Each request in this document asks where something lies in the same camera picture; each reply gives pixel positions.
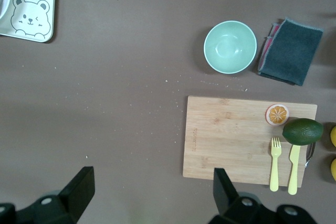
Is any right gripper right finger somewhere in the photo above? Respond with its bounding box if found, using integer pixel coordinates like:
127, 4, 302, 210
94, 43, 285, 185
209, 167, 318, 224

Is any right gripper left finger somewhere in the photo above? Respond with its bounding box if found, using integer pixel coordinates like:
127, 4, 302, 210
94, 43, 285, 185
0, 166, 95, 224

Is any wooden cutting board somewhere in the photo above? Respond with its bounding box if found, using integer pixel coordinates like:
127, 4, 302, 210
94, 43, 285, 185
182, 95, 318, 187

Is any yellow plastic fork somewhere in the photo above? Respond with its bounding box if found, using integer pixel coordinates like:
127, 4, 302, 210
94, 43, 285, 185
269, 136, 282, 192

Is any yellow plastic knife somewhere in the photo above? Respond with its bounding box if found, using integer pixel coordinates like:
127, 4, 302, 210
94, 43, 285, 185
287, 144, 301, 196

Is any toy orange half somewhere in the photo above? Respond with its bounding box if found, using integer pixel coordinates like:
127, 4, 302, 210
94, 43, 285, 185
265, 103, 291, 126

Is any green avocado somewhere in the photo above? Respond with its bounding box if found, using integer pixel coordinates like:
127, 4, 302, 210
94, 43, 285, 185
282, 118, 324, 146

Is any mint green bowl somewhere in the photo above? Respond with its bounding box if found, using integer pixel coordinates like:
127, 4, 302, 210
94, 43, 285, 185
203, 20, 258, 74

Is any folded dark grey cloth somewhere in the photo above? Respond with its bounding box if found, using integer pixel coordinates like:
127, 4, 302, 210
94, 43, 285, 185
257, 17, 324, 87

